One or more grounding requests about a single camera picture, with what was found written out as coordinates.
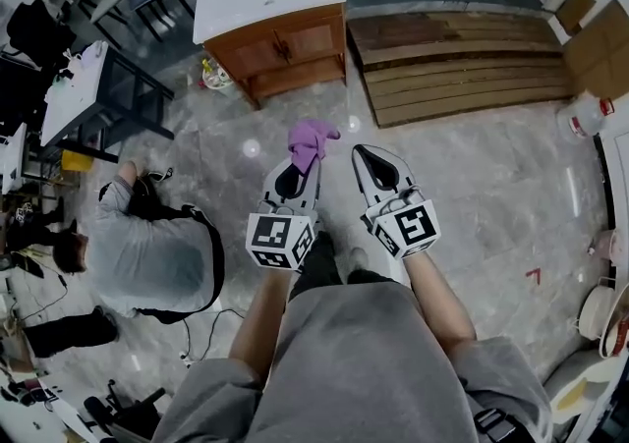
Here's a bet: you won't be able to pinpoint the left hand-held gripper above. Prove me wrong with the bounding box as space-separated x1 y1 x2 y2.
245 157 323 274

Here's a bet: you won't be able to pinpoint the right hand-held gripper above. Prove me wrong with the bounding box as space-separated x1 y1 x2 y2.
350 143 442 261

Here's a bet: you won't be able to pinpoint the purple cloth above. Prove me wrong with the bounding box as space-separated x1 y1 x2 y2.
286 118 342 174

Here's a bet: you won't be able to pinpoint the brown wooden cabinet door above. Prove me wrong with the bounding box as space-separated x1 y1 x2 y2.
223 31 287 77
274 18 345 63

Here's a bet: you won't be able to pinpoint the brown wooden cabinet white top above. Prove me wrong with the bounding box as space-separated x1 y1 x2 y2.
192 0 348 111

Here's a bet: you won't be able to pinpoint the person's left forearm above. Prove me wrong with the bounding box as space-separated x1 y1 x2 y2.
227 261 299 381

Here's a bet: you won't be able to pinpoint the person's right forearm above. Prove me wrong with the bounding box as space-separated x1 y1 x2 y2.
401 249 478 361

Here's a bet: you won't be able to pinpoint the person's light shoe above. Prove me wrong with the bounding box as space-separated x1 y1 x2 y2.
347 247 370 283

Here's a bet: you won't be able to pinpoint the person's black trousers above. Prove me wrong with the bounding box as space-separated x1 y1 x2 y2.
288 230 399 303

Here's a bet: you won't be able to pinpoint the clear bucket with supplies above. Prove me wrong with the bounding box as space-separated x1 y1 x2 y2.
200 56 235 89

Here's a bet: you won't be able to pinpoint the wooden plank platform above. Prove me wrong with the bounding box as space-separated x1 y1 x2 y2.
345 10 575 130

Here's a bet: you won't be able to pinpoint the person's grey sweatshirt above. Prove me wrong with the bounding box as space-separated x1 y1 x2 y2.
150 280 555 443

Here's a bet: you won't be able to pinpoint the yellow bin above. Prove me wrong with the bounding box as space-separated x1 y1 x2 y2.
60 149 94 173

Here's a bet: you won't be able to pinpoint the white table black legs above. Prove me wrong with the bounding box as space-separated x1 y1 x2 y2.
38 39 176 163

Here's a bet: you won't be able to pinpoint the white appliance black trim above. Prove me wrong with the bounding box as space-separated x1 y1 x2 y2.
593 129 629 255

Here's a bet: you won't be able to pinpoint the large cardboard box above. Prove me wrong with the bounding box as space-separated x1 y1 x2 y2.
561 0 629 99

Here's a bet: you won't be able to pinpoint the white round pot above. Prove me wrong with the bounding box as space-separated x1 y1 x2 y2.
575 276 619 342

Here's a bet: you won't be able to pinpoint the small cardboard sheet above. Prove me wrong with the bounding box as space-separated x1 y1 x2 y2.
553 0 598 35

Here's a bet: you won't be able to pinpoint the black stand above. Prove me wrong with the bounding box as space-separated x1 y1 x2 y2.
82 378 169 443

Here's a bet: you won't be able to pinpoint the red and white bowl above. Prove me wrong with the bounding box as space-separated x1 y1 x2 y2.
598 305 629 360

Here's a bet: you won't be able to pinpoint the black jacket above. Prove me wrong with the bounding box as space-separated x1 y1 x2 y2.
5 0 79 70

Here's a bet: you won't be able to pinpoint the black floor cable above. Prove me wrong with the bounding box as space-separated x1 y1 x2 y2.
179 306 247 369

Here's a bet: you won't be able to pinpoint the black strap with buckle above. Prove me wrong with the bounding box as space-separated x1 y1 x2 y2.
472 407 525 443

